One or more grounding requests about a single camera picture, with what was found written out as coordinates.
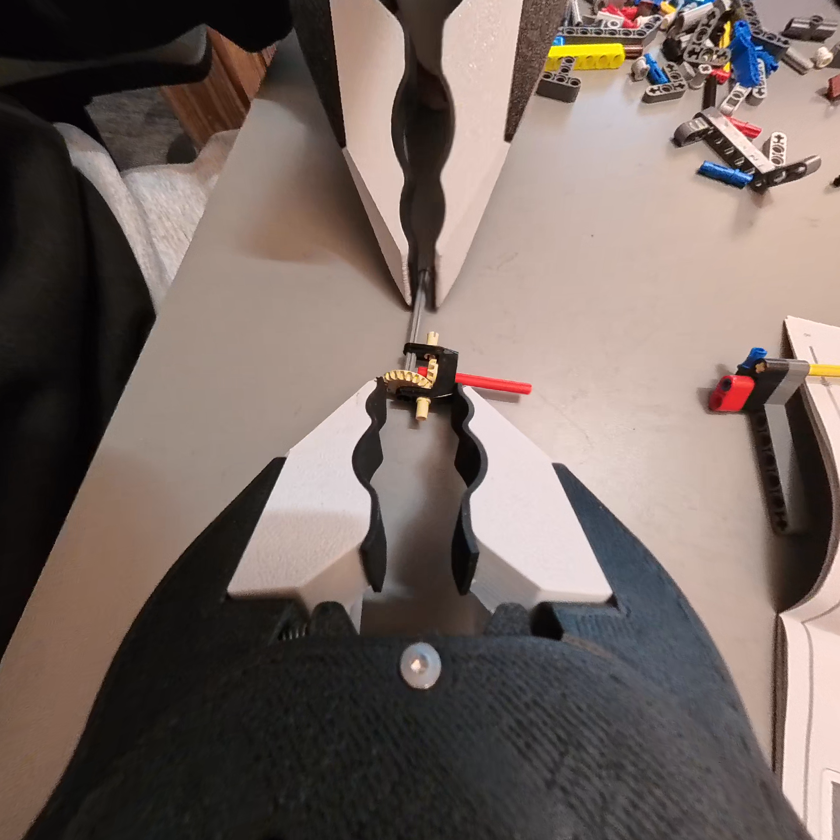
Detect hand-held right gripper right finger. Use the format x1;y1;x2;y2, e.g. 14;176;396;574
451;386;615;614

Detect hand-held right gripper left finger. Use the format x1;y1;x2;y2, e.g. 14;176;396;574
227;381;388;632

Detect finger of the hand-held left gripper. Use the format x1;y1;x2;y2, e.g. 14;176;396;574
330;0;427;309
423;0;526;311

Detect black lego gear assembly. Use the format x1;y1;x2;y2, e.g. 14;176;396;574
375;331;532;421

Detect grey lego axle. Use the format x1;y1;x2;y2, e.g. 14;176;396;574
406;269;434;368

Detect instruction booklet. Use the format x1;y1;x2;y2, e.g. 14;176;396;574
771;315;840;840

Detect person's left forearm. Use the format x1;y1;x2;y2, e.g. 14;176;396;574
0;0;293;126

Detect pile of loose lego pieces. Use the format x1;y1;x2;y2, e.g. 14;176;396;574
535;0;840;194

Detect brown wooden cabinet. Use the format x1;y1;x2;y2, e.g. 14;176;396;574
161;29;277;148

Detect person's grey fleece pants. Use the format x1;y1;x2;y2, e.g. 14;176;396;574
56;121;221;306

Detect person's black jacket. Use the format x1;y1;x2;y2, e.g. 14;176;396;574
0;92;158;657

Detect lego frame with yellow axle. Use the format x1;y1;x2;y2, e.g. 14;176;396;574
709;346;840;534

